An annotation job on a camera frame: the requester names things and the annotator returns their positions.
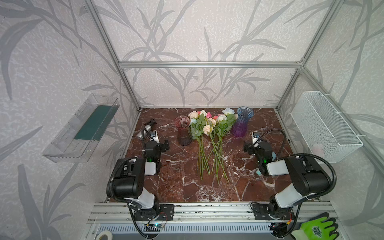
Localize pink object in basket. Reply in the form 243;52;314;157
311;143;325;158

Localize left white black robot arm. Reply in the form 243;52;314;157
106;140;170;215

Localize dark red glass vase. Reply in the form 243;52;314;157
174;116;192;146

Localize green circuit board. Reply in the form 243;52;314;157
145;222;167;232

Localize right black corrugated cable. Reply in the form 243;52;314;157
259;128;338;199

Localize clear plastic wall tray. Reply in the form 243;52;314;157
42;94;120;163

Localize white wire mesh basket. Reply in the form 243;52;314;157
291;91;364;163

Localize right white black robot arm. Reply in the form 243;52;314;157
244;141;337;220

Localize purple blue glass vase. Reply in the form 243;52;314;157
231;107;254;138

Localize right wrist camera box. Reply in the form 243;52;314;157
252;132;261;146

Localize green black work glove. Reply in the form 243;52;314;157
291;213;340;240

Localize flower bunch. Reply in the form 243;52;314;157
204;108;238;184
188;110;210;180

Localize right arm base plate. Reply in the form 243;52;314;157
250;202;293;222

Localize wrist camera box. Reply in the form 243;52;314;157
149;130;160;143
252;132;261;146

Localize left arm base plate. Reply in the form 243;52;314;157
134;204;175;221

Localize white tape roll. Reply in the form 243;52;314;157
95;231;113;240

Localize aluminium front rail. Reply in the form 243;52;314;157
87;202;339;224

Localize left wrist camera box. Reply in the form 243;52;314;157
149;130;160;143

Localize silver spray bottle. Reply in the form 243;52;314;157
137;119;157;140

